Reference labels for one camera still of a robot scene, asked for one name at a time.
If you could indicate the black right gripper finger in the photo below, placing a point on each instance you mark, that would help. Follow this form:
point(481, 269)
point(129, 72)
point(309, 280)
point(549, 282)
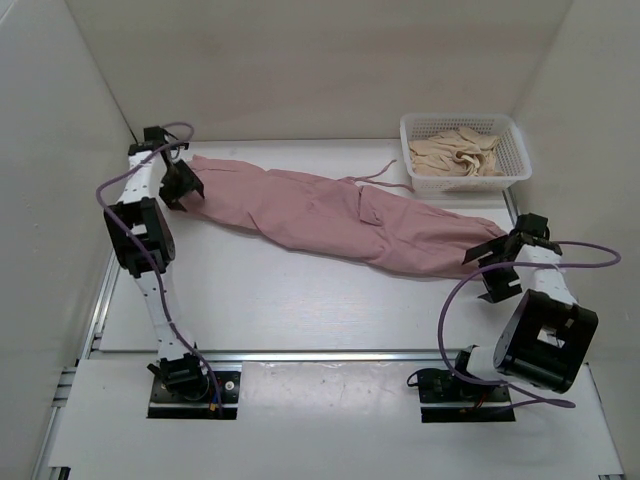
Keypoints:
point(501, 284)
point(491, 252)

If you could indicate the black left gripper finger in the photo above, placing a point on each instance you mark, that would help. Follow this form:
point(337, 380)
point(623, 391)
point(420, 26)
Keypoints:
point(172, 202)
point(191, 183)

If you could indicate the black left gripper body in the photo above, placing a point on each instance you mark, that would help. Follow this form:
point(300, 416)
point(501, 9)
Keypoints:
point(173, 184)

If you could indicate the pink trousers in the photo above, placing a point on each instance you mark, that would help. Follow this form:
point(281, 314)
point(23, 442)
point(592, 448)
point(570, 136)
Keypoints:
point(351, 218)

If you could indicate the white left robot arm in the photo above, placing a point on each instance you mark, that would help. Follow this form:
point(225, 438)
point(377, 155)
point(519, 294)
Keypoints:
point(144, 247)

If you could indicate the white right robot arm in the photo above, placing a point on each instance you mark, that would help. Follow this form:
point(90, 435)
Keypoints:
point(547, 337)

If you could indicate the beige trousers in basket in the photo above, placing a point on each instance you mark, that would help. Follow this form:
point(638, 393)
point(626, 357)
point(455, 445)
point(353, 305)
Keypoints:
point(455, 153)

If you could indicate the white plastic basket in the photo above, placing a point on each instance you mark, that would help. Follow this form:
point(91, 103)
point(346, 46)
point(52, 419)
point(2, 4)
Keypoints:
point(512, 158)

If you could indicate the black corner bracket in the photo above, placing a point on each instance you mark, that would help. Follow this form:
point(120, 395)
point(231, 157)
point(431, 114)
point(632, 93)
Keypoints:
point(178, 146)

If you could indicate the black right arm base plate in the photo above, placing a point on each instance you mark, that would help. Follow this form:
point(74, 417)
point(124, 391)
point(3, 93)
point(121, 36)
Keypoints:
point(445, 399)

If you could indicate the aluminium left rail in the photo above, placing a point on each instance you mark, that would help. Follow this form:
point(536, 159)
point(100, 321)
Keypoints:
point(93, 326)

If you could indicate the aluminium rail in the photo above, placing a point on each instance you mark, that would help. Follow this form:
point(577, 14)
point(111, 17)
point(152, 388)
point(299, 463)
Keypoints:
point(265, 356)
point(93, 326)

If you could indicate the aluminium front rail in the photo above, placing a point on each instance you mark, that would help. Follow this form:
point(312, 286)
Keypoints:
point(265, 356)

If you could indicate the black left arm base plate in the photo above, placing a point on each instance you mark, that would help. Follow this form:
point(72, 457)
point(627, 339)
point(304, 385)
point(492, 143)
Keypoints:
point(168, 405)

